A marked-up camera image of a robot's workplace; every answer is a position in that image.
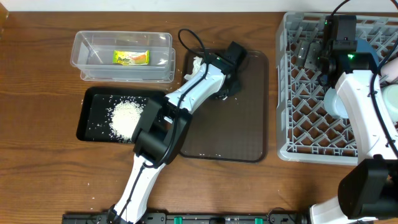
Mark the light blue bowl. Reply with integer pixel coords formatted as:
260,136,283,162
323,88,348,119

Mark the dark blue plate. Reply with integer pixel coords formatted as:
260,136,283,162
356,38,379,67

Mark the white tissue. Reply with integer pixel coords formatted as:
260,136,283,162
184,56,203,81

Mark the pink cup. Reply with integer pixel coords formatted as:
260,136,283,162
381,58,398,83

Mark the mint green bowl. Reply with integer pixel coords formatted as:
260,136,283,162
382,85,398,123

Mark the pile of rice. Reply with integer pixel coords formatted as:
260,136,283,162
88,95,150,144

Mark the yellow green snack wrapper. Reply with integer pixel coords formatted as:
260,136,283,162
113,50,150,66

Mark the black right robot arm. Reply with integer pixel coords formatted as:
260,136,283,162
308,53,397,223

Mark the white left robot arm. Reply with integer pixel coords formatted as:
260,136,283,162
106,52,246,223

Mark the grey dishwasher rack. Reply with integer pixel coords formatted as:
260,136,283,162
276,12,397,166

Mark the brown serving tray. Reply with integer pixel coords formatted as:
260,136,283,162
180,50,269,163

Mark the clear plastic bin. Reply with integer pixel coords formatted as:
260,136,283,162
70,30,175,83

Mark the black rectangular tray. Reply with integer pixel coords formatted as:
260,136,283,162
76,86,165,143

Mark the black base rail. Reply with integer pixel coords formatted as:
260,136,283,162
62,211,310,224

